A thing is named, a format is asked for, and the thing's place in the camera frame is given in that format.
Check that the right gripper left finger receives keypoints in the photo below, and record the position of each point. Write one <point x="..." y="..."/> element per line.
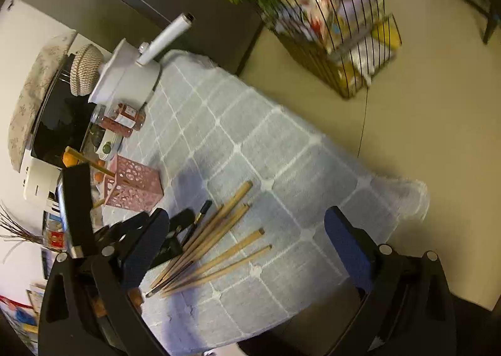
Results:
<point x="121" y="267"/>

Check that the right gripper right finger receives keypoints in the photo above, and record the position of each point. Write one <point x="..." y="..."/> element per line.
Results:
<point x="384" y="280"/>

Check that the wooden chopstick gold tip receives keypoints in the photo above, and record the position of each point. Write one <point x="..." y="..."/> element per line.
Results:
<point x="71" y="151"/>

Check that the black chopstick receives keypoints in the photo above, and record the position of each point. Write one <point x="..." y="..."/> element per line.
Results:
<point x="198" y="218"/>

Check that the orange fruit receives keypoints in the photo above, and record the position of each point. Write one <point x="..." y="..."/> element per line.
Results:
<point x="69" y="160"/>

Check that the pink perforated utensil basket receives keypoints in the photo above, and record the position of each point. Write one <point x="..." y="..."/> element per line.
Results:
<point x="133" y="186"/>

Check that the white bowl with squash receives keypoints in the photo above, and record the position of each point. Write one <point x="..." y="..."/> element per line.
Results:
<point x="106" y="142"/>

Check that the dried twig bundle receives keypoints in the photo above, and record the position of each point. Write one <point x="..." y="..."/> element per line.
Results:
<point x="12" y="230"/>

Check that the black microwave oven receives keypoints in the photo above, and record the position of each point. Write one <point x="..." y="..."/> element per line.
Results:
<point x="62" y="120"/>

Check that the red spice jar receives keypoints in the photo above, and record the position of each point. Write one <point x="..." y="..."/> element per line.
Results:
<point x="122" y="119"/>

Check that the floral cloth on microwave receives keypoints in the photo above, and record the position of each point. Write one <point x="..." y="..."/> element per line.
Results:
<point x="33" y="92"/>

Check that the woven beige basket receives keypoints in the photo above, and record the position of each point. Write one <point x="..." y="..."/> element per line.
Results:
<point x="84" y="71"/>

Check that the white electric cooking pot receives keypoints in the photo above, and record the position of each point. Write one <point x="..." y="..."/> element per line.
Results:
<point x="131" y="73"/>

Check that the grey checkered tablecloth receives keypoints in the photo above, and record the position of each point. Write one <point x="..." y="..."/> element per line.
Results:
<point x="207" y="133"/>

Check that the dark grey refrigerator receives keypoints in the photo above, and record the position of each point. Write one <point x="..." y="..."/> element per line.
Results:
<point x="156" y="0"/>

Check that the black wire storage rack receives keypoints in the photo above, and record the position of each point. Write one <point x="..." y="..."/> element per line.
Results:
<point x="344" y="43"/>

